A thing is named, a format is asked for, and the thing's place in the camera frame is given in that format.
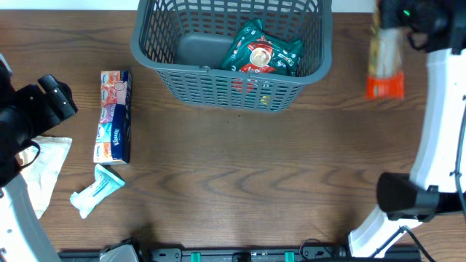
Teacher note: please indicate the red tan pasta packet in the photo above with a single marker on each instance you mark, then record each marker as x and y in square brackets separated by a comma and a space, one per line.
[385, 78]

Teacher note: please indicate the Kleenex tissue multipack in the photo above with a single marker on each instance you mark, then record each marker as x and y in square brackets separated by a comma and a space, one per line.
[112, 143]

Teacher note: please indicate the beige paper pouch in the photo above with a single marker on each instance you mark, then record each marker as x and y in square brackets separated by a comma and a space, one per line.
[42, 174]

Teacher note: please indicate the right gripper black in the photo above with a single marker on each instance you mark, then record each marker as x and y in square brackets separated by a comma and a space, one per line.
[392, 19]

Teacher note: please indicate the grey plastic basket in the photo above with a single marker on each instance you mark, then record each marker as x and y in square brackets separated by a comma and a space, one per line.
[185, 42]

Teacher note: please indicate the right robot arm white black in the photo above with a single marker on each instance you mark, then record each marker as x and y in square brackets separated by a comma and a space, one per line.
[436, 184]

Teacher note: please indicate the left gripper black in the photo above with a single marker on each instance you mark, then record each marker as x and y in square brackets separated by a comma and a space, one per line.
[57, 96]

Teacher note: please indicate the teal wet wipes pack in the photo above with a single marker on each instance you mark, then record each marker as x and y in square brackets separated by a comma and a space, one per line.
[106, 183]

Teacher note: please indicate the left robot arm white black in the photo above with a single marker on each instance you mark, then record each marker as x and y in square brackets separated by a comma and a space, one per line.
[25, 114]

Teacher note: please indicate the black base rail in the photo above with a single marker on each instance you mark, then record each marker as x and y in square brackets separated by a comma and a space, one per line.
[311, 250]

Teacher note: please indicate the green Nescafe coffee bag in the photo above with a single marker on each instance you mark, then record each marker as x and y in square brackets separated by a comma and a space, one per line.
[253, 51]

